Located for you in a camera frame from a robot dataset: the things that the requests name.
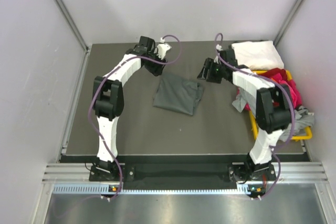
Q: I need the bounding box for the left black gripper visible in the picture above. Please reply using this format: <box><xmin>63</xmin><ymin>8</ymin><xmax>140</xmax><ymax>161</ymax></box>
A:
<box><xmin>144</xmin><ymin>48</ymin><xmax>167</xmax><ymax>77</ymax></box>

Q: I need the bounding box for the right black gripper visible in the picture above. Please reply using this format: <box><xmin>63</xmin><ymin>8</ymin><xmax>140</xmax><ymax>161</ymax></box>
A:
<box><xmin>197</xmin><ymin>58</ymin><xmax>225</xmax><ymax>84</ymax></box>

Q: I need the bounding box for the dark grey t shirt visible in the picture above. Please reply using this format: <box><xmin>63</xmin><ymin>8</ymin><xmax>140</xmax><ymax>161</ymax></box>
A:
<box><xmin>153</xmin><ymin>73</ymin><xmax>204</xmax><ymax>116</ymax></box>

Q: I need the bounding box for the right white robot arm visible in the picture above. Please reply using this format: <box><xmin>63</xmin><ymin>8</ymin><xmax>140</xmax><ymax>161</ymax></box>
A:
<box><xmin>198</xmin><ymin>45</ymin><xmax>295</xmax><ymax>183</ymax></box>

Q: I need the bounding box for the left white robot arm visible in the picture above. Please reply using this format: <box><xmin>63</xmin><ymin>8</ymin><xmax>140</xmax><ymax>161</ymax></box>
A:
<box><xmin>88</xmin><ymin>36</ymin><xmax>171</xmax><ymax>180</ymax></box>

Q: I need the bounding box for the folded white t shirt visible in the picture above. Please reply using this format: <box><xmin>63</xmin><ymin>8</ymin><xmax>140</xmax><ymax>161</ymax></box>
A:
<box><xmin>231</xmin><ymin>40</ymin><xmax>284</xmax><ymax>70</ymax></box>

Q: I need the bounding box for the dark red t shirt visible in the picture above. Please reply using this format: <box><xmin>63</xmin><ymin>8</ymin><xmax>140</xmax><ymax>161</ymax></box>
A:
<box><xmin>261</xmin><ymin>68</ymin><xmax>291</xmax><ymax>82</ymax></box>

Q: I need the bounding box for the pink t shirt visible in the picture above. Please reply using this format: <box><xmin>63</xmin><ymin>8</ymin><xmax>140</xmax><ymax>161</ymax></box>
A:
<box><xmin>232</xmin><ymin>79</ymin><xmax>302</xmax><ymax>113</ymax></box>

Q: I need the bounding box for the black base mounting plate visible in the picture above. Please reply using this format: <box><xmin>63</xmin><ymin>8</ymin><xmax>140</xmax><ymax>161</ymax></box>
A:
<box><xmin>89</xmin><ymin>154</ymin><xmax>276</xmax><ymax>189</ymax></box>

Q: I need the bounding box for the light grey t shirt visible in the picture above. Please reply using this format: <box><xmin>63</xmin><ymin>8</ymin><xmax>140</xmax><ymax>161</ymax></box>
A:
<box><xmin>232</xmin><ymin>89</ymin><xmax>315</xmax><ymax>141</ymax></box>

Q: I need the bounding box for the yellow plastic basket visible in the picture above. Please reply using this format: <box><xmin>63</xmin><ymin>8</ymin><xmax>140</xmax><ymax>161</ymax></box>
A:
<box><xmin>248</xmin><ymin>70</ymin><xmax>313</xmax><ymax>142</ymax></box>

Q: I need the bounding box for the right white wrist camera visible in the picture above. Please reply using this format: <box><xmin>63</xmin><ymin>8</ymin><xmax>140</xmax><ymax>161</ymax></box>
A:
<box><xmin>214</xmin><ymin>44</ymin><xmax>224</xmax><ymax>64</ymax></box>

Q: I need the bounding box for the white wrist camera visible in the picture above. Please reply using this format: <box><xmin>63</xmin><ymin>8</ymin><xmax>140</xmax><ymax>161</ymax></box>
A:
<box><xmin>214</xmin><ymin>44</ymin><xmax>224</xmax><ymax>64</ymax></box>
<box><xmin>155</xmin><ymin>37</ymin><xmax>172</xmax><ymax>60</ymax></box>

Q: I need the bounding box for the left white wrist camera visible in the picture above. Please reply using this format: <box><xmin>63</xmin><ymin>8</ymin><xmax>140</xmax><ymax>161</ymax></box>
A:
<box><xmin>155</xmin><ymin>37</ymin><xmax>172</xmax><ymax>60</ymax></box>

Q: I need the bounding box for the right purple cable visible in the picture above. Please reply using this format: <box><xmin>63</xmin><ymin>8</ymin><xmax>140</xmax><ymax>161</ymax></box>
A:
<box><xmin>214</xmin><ymin>33</ymin><xmax>296</xmax><ymax>200</ymax></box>

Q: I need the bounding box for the right aluminium corner post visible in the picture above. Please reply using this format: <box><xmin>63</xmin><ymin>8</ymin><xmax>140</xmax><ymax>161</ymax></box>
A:
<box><xmin>274</xmin><ymin>0</ymin><xmax>305</xmax><ymax>47</ymax></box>

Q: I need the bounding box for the aluminium corner post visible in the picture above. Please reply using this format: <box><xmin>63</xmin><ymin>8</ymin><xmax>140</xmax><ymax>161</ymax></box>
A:
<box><xmin>54</xmin><ymin>0</ymin><xmax>89</xmax><ymax>52</ymax></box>
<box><xmin>274</xmin><ymin>0</ymin><xmax>305</xmax><ymax>47</ymax></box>

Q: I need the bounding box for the left aluminium corner post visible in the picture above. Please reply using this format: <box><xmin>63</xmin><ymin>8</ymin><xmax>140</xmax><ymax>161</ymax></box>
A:
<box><xmin>54</xmin><ymin>0</ymin><xmax>89</xmax><ymax>52</ymax></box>

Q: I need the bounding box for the slotted grey cable duct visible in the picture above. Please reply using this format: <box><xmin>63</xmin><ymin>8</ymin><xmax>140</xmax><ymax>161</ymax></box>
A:
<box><xmin>52</xmin><ymin>183</ymin><xmax>262</xmax><ymax>196</ymax></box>

